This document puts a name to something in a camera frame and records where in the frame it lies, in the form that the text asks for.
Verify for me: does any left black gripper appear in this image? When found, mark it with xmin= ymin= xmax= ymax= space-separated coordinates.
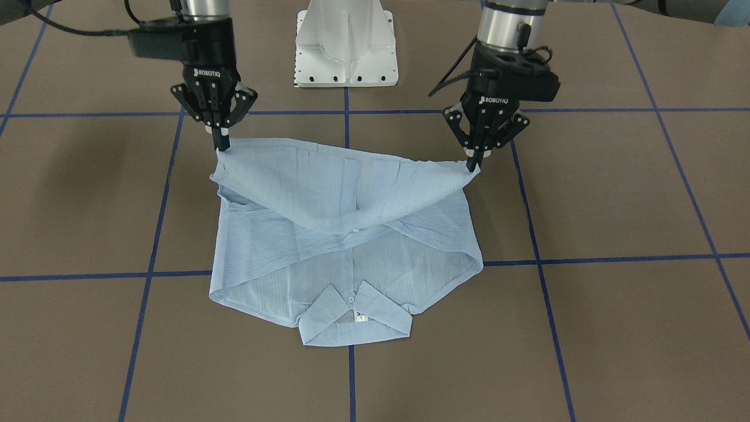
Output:
xmin=442 ymin=46 xmax=547 ymax=173

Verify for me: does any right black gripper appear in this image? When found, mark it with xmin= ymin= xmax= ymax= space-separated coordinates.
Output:
xmin=178 ymin=18 xmax=259 ymax=151

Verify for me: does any light blue button shirt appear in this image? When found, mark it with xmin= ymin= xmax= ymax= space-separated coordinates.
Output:
xmin=209 ymin=138 xmax=484 ymax=347

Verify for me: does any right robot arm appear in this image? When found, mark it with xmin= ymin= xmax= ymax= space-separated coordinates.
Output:
xmin=171 ymin=1 xmax=258 ymax=151

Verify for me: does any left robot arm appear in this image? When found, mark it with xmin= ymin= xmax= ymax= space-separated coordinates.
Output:
xmin=433 ymin=1 xmax=561 ymax=172

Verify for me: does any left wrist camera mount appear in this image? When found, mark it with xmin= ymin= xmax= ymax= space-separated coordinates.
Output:
xmin=479 ymin=60 xmax=561 ymax=103

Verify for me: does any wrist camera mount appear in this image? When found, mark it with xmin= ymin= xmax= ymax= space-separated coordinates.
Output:
xmin=479 ymin=60 xmax=561 ymax=103
xmin=127 ymin=17 xmax=192 ymax=62

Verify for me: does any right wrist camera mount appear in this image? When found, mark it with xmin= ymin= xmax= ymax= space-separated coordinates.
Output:
xmin=127 ymin=17 xmax=192 ymax=62

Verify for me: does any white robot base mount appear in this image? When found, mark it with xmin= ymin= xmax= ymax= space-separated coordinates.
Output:
xmin=294 ymin=1 xmax=400 ymax=88

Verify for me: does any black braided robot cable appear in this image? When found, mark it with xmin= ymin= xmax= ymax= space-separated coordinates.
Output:
xmin=18 ymin=0 xmax=176 ymax=38

